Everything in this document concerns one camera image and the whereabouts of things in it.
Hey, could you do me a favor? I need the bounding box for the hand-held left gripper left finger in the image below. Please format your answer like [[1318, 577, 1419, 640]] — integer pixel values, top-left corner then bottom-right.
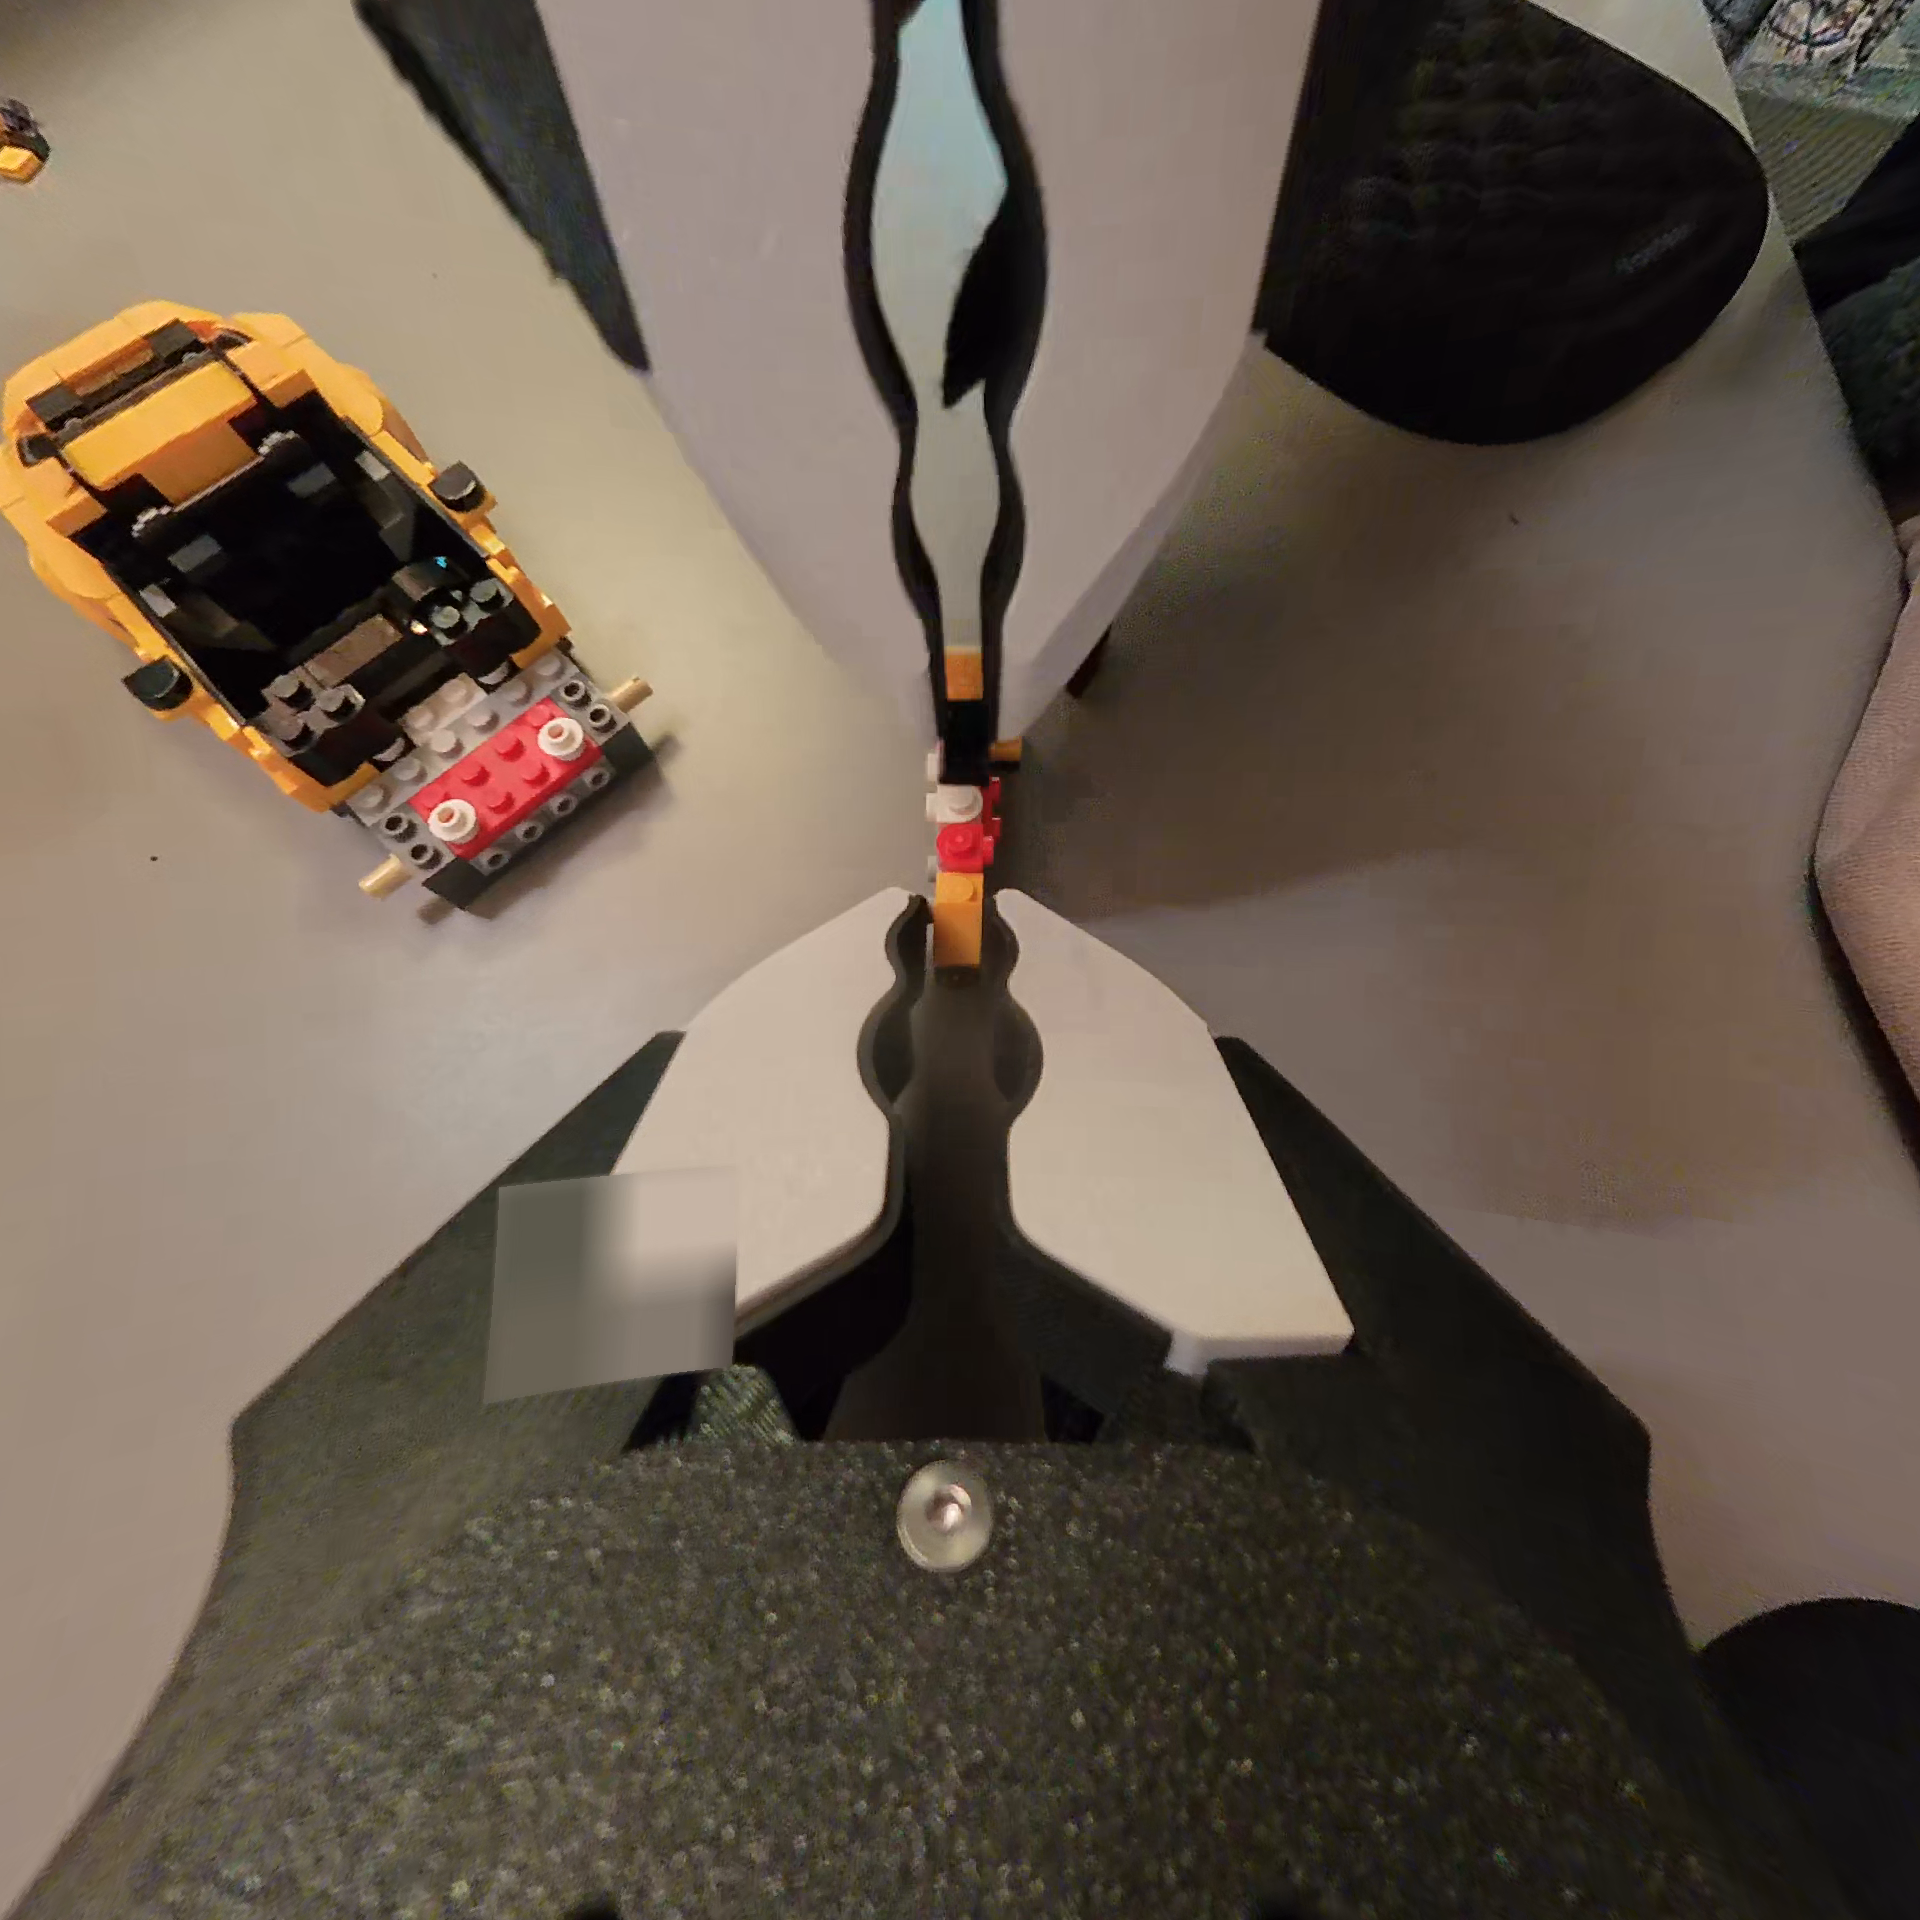
[[621, 889, 928, 1338]]

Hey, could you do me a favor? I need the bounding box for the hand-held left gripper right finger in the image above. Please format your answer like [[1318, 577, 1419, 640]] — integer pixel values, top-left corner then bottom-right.
[[977, 888, 1354, 1377]]

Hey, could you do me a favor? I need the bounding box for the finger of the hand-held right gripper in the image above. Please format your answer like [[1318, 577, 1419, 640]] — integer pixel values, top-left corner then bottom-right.
[[528, 0, 943, 742], [936, 0, 1326, 748]]

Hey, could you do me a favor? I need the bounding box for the red white orange lego strip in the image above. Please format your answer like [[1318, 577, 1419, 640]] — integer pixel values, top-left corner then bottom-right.
[[921, 642, 1007, 987]]

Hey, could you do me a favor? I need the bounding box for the orange lego car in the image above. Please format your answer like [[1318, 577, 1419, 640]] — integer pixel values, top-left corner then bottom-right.
[[0, 299, 658, 915]]

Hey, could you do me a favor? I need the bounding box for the person's black fleece jacket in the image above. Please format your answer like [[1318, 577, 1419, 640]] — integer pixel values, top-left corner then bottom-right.
[[1791, 136, 1920, 486]]

